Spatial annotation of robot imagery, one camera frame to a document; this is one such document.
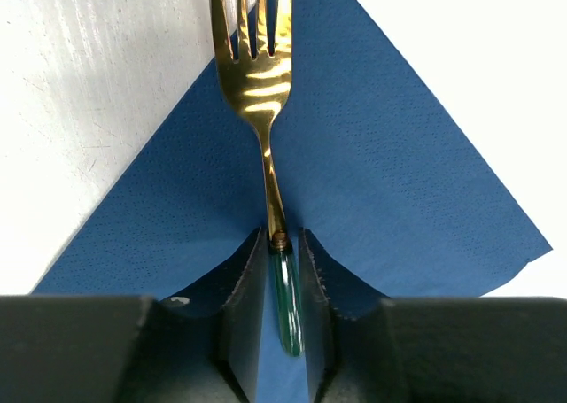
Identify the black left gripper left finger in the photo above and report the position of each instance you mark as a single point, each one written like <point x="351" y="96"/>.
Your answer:
<point x="200" y="344"/>

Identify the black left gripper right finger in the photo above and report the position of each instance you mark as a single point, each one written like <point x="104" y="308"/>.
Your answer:
<point x="362" y="346"/>

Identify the blue paper napkin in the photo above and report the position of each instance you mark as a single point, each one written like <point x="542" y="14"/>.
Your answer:
<point x="366" y="157"/>

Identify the gold fork green handle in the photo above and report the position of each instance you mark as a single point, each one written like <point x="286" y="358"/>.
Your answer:
<point x="255" y="77"/>

